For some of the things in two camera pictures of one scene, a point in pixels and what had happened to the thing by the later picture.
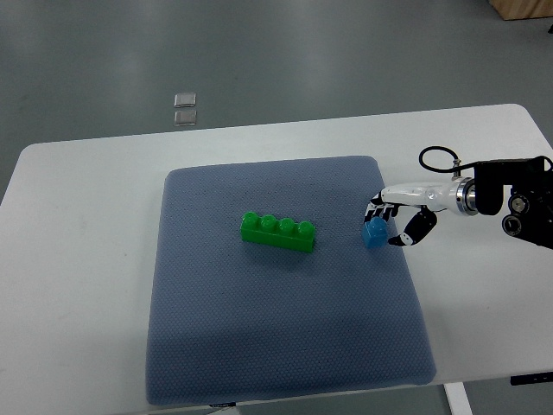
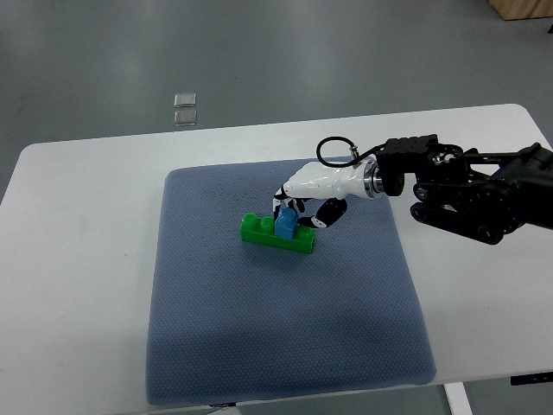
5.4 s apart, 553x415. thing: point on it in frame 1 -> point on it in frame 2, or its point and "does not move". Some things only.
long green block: (280, 233) does not move
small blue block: (375, 233) -> (285, 223)
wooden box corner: (512, 9) does not move
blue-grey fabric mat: (232, 319) does not move
